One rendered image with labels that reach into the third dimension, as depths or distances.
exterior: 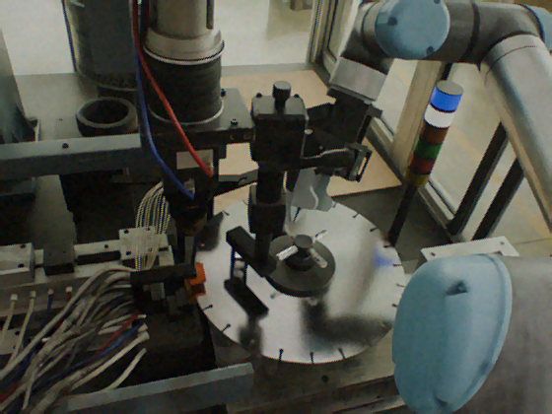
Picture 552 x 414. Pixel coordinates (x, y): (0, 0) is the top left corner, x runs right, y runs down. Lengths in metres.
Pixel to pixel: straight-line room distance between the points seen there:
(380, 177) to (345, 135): 0.58
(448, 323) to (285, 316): 0.38
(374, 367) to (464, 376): 0.46
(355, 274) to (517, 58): 0.37
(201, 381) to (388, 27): 0.45
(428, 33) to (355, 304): 0.37
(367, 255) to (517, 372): 0.46
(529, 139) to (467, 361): 0.28
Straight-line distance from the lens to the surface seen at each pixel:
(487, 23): 0.67
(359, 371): 0.79
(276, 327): 0.69
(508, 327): 0.36
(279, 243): 0.77
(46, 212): 1.16
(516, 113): 0.59
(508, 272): 0.38
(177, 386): 0.59
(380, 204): 1.21
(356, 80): 0.71
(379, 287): 0.76
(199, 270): 0.71
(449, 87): 0.85
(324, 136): 0.72
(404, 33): 0.61
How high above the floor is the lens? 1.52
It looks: 43 degrees down
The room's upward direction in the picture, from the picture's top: 8 degrees clockwise
